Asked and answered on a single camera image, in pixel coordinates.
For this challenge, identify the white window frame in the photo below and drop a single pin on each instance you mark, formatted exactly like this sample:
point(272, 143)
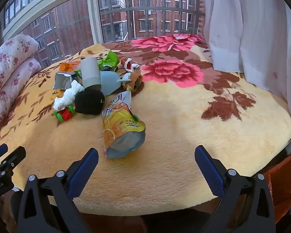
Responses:
point(94, 17)

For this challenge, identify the silver foil wrapper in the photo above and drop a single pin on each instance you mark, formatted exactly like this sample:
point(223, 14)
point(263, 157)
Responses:
point(63, 80)

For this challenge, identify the green snack wrapper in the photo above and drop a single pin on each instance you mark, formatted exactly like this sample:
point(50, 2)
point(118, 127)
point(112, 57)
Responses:
point(110, 59)

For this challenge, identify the yellow floral blanket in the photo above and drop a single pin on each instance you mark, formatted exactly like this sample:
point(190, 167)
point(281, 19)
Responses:
point(184, 138)

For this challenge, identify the orange snack wrapper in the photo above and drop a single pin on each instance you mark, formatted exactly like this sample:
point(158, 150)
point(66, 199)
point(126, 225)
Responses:
point(69, 67)

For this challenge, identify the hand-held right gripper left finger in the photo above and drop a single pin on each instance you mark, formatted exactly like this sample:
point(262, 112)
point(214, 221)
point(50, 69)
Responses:
point(83, 172)

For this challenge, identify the orange juice pouch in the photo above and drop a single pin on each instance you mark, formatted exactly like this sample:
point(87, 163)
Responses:
point(121, 126)

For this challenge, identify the grey cylindrical cup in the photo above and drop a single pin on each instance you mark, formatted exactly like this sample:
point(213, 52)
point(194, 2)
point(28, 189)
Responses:
point(90, 71)

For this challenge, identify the rolled pink floral quilt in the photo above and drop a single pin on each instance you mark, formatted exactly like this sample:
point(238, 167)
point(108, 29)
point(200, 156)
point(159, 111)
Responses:
point(12, 65)

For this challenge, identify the red green toy car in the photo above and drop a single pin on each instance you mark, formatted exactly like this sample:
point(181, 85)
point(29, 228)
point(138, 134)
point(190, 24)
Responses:
point(65, 114)

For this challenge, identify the red white wrapper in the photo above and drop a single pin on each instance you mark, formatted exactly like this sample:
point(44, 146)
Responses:
point(128, 64)

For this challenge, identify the metal window railing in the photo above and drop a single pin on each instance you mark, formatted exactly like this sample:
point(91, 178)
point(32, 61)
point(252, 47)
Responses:
point(148, 10)

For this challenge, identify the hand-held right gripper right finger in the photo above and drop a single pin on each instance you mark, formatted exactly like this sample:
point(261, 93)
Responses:
point(208, 172)

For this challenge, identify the white curtain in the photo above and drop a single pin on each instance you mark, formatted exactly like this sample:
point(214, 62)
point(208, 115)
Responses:
point(245, 29)

